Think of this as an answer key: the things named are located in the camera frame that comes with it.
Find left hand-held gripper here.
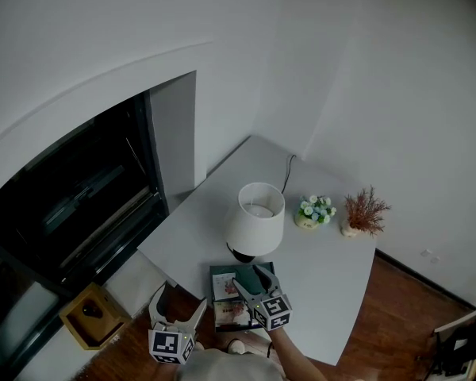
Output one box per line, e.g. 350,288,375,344
148,283,209,366

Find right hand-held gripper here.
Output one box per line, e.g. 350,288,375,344
232,264,294,332

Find dark green storage box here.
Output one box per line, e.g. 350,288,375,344
209,260,277,333

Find person's right forearm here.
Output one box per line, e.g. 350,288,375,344
267,325,330,381

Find white table lamp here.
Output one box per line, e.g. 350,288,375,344
224,182,286,264

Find person's white shirt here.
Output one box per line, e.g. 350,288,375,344
174,347,290,381

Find potted white flowers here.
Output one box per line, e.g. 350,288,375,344
294,194,337,230

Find yellow wooden box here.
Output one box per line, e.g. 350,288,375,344
59,282,131,352

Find potted brown dried plant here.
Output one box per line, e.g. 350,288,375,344
340,185,392,238

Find black lamp cable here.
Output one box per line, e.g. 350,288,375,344
281,154,298,194

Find black window frame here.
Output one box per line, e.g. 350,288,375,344
0,91,171,289

